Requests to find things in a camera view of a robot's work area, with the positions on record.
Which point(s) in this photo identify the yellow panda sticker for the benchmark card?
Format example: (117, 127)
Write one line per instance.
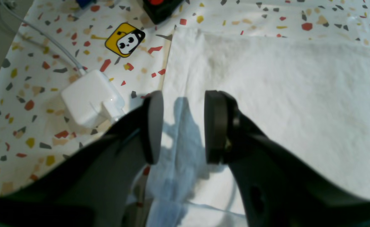
(124, 40)

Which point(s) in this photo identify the blue red bar clamp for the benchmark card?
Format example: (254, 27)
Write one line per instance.
(140, 12)

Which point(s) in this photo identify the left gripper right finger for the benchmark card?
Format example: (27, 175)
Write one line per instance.
(277, 188)

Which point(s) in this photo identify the white power adapter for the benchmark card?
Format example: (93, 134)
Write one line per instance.
(92, 100)

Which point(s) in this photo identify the white T-shirt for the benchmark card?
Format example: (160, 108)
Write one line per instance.
(311, 97)

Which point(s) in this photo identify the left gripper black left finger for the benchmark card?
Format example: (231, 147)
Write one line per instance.
(91, 187)

